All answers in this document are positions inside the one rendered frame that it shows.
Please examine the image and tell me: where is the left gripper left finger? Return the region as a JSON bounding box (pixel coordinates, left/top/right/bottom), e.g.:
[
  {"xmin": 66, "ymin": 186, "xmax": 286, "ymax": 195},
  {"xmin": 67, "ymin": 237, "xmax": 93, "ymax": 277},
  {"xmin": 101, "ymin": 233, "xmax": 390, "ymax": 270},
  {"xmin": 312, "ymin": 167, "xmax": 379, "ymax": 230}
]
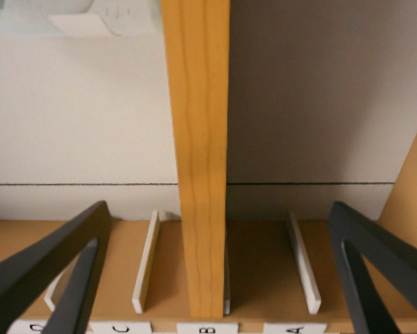
[{"xmin": 0, "ymin": 200, "xmax": 112, "ymax": 334}]

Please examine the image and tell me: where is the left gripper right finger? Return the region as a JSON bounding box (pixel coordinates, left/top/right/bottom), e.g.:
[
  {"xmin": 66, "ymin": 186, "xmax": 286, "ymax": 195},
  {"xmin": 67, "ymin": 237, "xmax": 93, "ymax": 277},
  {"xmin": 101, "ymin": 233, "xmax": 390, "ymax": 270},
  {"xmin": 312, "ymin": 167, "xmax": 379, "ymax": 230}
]
[{"xmin": 327, "ymin": 201, "xmax": 417, "ymax": 334}]

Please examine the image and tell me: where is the wooden plank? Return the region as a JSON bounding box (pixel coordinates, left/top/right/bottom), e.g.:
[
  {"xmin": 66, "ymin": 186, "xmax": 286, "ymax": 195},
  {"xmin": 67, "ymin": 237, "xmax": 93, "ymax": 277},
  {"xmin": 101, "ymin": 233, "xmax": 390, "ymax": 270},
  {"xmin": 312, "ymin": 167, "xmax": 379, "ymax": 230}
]
[{"xmin": 160, "ymin": 0, "xmax": 230, "ymax": 319}]

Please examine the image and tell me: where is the clear glass bottle with green cap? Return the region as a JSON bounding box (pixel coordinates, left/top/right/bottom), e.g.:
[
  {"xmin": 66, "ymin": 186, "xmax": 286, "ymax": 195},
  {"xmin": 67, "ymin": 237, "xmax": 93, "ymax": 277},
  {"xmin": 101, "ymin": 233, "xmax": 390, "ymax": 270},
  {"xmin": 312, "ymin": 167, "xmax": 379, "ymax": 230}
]
[{"xmin": 0, "ymin": 0, "xmax": 163, "ymax": 38}]

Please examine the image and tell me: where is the tan wooden wall rack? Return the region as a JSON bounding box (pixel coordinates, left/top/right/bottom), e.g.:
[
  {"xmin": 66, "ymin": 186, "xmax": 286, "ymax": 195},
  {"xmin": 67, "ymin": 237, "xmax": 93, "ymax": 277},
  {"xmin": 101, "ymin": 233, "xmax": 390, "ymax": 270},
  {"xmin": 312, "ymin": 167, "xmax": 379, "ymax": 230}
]
[{"xmin": 0, "ymin": 135, "xmax": 417, "ymax": 334}]

